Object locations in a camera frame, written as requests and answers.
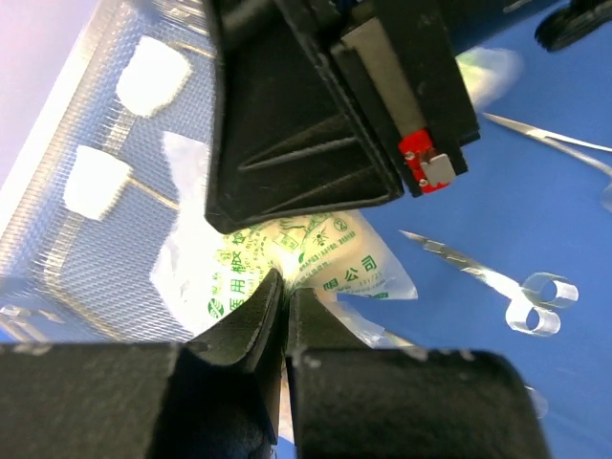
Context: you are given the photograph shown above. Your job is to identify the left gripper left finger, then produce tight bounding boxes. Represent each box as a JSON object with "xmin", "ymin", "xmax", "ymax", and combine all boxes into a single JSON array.
[{"xmin": 1, "ymin": 271, "xmax": 283, "ymax": 458}]

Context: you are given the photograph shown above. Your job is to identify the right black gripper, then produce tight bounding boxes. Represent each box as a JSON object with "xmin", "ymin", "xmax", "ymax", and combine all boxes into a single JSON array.
[{"xmin": 204, "ymin": 1, "xmax": 479, "ymax": 233}]

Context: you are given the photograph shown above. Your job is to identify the white gauze roll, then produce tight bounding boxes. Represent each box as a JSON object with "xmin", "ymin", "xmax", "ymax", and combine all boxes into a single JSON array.
[
  {"xmin": 116, "ymin": 35, "xmax": 192, "ymax": 118},
  {"xmin": 63, "ymin": 145, "xmax": 132, "ymax": 221}
]

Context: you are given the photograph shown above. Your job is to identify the blue surgical drape cloth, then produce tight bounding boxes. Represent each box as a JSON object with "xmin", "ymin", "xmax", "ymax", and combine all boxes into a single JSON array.
[{"xmin": 348, "ymin": 1, "xmax": 611, "ymax": 458}]

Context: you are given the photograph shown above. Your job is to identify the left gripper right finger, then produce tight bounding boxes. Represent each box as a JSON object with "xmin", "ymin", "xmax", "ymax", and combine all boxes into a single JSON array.
[{"xmin": 287, "ymin": 290, "xmax": 550, "ymax": 458}]

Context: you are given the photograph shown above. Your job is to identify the straight steel scissors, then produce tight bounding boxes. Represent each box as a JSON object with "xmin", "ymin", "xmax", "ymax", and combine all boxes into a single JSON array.
[{"xmin": 400, "ymin": 229, "xmax": 579, "ymax": 338}]

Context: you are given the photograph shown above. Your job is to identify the steel surgical scissors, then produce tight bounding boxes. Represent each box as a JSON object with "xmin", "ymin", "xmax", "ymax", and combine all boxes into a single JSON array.
[{"xmin": 483, "ymin": 113, "xmax": 611, "ymax": 178}]

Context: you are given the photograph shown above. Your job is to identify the steel mesh instrument tray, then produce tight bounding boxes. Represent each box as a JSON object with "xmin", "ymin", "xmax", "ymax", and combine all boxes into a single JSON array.
[{"xmin": 1, "ymin": 1, "xmax": 215, "ymax": 341}]

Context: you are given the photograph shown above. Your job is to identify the green paper packet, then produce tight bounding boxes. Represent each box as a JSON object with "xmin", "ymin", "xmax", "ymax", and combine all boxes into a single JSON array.
[{"xmin": 150, "ymin": 132, "xmax": 418, "ymax": 336}]

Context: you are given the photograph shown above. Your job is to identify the cream gauze pack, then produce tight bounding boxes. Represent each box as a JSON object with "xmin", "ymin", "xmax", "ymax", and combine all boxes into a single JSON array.
[{"xmin": 456, "ymin": 47, "xmax": 523, "ymax": 110}]

